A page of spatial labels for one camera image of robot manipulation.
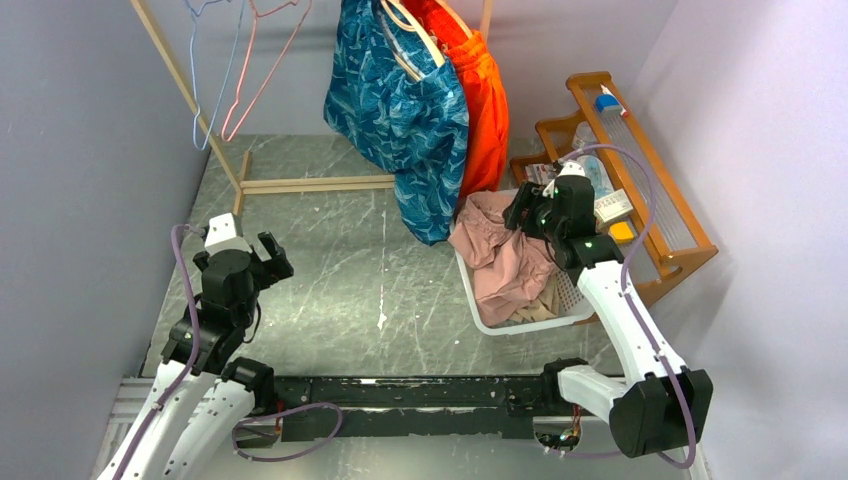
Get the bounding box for pink shorts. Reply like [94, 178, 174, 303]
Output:
[448, 191, 557, 328]

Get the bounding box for beige shorts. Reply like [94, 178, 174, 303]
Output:
[508, 276, 561, 323]

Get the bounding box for blue wire hanger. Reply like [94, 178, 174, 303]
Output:
[183, 1, 247, 150]

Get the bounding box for blue patterned shorts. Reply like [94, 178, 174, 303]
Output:
[324, 0, 469, 245]

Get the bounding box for wooden hanger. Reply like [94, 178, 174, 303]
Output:
[379, 0, 446, 67]
[437, 0, 472, 37]

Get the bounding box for pink hanger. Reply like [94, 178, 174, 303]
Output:
[220, 1, 314, 143]

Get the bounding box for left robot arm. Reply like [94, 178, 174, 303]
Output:
[100, 228, 294, 479]

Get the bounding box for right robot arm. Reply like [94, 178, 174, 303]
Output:
[503, 175, 713, 468]

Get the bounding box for orange shorts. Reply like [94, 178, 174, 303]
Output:
[405, 1, 510, 198]

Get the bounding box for small card pack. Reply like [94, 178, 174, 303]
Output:
[523, 163, 558, 185]

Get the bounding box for blue white tube pack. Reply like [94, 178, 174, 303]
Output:
[578, 155, 615, 200]

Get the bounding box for white box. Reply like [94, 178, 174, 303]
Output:
[594, 189, 634, 226]

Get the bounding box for wooden clothes rack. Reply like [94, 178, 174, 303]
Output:
[129, 0, 495, 217]

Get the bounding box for clear small bottle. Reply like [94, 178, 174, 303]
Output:
[572, 121, 598, 150]

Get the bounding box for yellow block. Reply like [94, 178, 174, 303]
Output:
[607, 221, 637, 245]

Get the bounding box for wooden tiered shelf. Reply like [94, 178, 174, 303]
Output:
[509, 71, 718, 306]

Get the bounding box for blue white eraser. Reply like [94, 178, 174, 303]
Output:
[594, 85, 629, 118]

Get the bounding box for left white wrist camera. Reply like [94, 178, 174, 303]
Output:
[204, 212, 252, 256]

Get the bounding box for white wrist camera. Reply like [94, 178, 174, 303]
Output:
[204, 212, 252, 256]
[542, 160, 586, 198]

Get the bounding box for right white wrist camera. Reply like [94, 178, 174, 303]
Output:
[542, 160, 586, 198]

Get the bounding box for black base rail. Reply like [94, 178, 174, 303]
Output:
[112, 374, 694, 445]

